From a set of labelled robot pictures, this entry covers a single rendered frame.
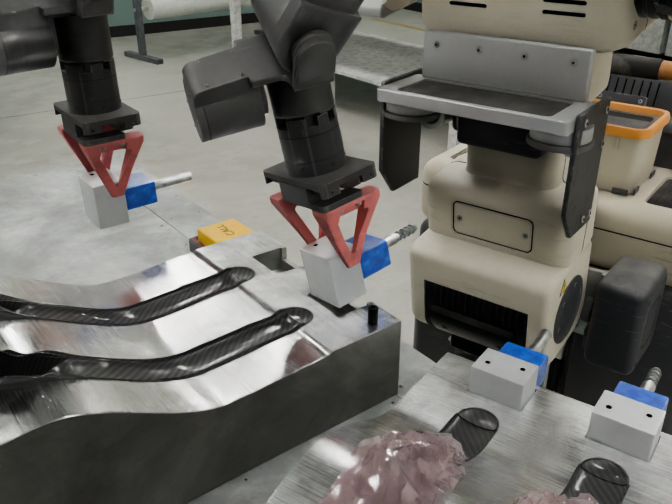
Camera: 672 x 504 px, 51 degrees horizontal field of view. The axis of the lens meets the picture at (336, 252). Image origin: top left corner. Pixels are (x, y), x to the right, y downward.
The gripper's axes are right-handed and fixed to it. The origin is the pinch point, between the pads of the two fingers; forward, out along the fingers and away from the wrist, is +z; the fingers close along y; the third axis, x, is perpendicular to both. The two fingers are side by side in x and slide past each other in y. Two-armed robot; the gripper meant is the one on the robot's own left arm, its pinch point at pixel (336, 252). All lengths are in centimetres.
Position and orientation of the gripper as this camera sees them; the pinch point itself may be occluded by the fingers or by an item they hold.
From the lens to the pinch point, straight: 71.1
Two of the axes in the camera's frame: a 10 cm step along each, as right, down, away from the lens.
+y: 6.0, 2.3, -7.7
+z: 2.0, 8.9, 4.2
